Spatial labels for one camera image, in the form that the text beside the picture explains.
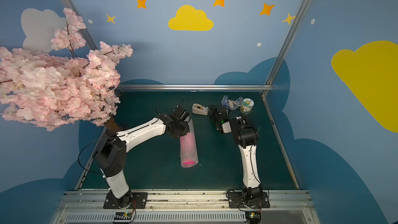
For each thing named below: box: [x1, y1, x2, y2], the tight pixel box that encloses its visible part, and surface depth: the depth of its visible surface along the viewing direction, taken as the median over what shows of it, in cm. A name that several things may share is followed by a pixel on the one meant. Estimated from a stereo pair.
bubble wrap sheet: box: [179, 116, 199, 168], surface depth 84 cm
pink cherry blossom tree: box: [0, 8, 134, 134], surface depth 59 cm
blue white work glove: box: [221, 95, 244, 111], surface depth 118 cm
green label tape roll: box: [239, 98, 255, 114], surface depth 109 cm
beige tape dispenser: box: [191, 103, 209, 116], surface depth 110 cm
